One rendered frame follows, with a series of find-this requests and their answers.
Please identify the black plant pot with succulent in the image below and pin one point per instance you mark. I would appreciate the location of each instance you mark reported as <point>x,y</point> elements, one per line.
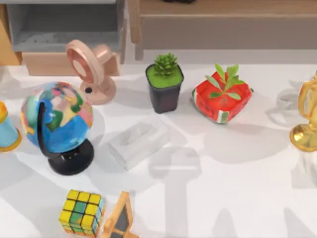
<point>164,91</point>

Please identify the blue and yellow cone toy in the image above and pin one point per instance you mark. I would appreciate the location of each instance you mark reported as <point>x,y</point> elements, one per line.
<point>6,131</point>

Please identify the gold trophy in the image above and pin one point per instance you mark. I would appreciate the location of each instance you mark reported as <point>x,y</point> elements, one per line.
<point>307,119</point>

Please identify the pale wooden drawer front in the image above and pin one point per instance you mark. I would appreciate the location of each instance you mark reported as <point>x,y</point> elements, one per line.
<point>49,63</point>

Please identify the wooden cupboard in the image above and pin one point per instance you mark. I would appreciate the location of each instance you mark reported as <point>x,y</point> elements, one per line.
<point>6,37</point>

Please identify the colourful puzzle cube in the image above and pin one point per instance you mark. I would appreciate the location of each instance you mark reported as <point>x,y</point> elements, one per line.
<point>81,213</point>

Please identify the pink desk fan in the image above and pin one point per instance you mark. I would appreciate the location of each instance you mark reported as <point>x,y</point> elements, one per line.
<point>86,72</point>

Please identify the red watermelon plant pot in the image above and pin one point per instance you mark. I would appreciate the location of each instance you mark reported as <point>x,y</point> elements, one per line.
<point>223,99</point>

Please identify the wooden framed blackboard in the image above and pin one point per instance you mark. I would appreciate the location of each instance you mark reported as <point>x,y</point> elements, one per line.
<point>121,218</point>

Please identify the wooden shelf unit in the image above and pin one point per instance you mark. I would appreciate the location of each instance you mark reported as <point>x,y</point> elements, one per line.
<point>223,24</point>

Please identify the grey pierced drawer inside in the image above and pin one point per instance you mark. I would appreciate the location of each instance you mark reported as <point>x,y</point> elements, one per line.
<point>64,27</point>

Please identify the globe on black stand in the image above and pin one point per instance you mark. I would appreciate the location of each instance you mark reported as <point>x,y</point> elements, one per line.
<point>59,119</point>

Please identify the white tissue box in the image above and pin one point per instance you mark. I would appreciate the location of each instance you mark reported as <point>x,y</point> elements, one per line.
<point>138,141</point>

